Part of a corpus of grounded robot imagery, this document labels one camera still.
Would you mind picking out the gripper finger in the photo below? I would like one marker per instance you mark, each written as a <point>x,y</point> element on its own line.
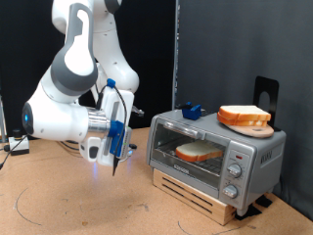
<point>133,146</point>
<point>138,112</point>

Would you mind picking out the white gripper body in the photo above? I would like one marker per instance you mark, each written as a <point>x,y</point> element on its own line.
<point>124,101</point>

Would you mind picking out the fork with blue grip block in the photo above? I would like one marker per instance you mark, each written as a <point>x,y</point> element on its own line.
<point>191,112</point>

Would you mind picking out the white bread slice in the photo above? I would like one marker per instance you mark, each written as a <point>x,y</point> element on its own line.
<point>239,123</point>
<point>244,112</point>
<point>197,150</point>

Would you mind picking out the silver oven knob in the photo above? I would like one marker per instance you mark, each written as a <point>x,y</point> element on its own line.
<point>234,170</point>
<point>230,191</point>

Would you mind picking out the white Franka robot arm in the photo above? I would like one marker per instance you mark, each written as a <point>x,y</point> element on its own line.
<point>75,62</point>

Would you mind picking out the silver toaster oven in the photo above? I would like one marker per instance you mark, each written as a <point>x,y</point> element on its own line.
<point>208,125</point>

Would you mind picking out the vertical aluminium pole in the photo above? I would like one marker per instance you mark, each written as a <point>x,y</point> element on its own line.
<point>176,42</point>

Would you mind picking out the grey emergency stop box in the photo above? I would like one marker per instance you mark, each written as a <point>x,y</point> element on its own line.
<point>19,145</point>

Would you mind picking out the black backdrop curtain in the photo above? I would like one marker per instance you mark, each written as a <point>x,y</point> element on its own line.
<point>19,49</point>

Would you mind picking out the round wooden board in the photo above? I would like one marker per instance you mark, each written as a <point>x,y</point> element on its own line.
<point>257,132</point>

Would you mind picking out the thin metal pole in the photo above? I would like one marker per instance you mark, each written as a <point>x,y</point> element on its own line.
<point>2,124</point>

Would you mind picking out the grey backdrop curtain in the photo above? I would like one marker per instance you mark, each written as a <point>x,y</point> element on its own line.
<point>244,39</point>

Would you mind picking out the black foam pad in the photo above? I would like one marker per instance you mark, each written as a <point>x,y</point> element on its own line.
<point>264,201</point>
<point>247,212</point>

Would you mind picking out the black metal bookend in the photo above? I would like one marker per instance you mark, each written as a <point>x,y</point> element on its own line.
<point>270,84</point>

